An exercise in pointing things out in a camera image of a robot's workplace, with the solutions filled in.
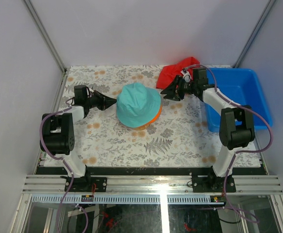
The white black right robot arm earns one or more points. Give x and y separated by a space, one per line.
236 121

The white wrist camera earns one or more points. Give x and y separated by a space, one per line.
90 91
186 75

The teal bucket hat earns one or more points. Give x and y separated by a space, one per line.
137 104

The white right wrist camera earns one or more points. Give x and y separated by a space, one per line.
186 75

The aluminium corner frame post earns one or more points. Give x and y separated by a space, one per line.
44 34

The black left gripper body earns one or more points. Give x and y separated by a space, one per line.
93 101

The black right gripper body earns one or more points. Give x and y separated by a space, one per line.
184 88

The blue plastic bin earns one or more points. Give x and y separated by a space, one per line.
242 86

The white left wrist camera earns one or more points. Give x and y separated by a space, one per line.
90 91

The aluminium mounting rail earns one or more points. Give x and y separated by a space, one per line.
238 185

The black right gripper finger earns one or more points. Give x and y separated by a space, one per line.
172 87
171 96

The grey bucket hat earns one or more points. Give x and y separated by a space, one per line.
146 126

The right aluminium corner post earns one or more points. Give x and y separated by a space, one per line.
255 32

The white slotted cable duct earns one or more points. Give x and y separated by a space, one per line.
127 199

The floral patterned table mat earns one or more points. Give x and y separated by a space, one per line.
179 138

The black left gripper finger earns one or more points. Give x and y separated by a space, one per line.
105 105
101 98

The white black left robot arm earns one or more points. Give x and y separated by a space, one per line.
57 135

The red cloth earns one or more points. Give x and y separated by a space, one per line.
168 73

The orange hat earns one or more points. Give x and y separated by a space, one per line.
151 121

